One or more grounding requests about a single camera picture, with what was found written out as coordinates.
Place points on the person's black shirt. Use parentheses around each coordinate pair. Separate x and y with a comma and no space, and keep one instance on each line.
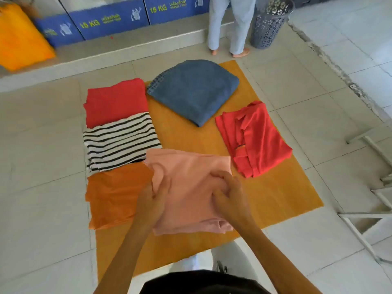
(202,284)

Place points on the person's left hand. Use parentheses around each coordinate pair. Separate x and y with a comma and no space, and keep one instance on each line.
(150,203)

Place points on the black white striped shirt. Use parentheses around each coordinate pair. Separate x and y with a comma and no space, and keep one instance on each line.
(119,142)

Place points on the yellow floor mat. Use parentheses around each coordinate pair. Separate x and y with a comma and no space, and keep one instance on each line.
(284,192)

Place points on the pink garment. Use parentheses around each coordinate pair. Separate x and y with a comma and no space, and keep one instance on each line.
(190,177)

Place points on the red folded garment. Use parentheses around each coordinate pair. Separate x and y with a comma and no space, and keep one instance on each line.
(116,102)

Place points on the white metal rack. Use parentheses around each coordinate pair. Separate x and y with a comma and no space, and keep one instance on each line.
(367,223)

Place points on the blue washing machine panel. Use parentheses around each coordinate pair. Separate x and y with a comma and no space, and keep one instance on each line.
(174,9)
(58,30)
(107,22)

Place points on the person's right hand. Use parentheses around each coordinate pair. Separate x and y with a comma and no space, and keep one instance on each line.
(234,203)

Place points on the orange bag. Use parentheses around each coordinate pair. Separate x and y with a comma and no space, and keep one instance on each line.
(20,39)

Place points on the red collared polo shirt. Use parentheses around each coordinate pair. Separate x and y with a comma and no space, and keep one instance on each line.
(257,143)

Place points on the person's right forearm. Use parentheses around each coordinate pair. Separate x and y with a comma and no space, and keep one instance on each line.
(275,260)

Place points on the grey perforated laundry basket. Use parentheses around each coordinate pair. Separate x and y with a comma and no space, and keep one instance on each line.
(268,29)

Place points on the person's right thumb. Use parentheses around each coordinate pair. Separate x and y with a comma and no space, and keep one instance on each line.
(217,197)

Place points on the orange folded garment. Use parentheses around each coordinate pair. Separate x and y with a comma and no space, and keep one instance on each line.
(116,195)

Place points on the person's white trousers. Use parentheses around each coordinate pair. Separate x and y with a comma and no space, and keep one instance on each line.
(232,257)

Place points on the raised tiled step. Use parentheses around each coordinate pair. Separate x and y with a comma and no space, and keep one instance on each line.
(122,52)

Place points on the person's left forearm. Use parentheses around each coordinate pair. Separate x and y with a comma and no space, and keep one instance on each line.
(122,260)

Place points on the blue denim folded garment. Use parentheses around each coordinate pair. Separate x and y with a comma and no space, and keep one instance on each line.
(194,91)

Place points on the person's left fingers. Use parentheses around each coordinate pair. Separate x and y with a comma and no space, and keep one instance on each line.
(160,186)

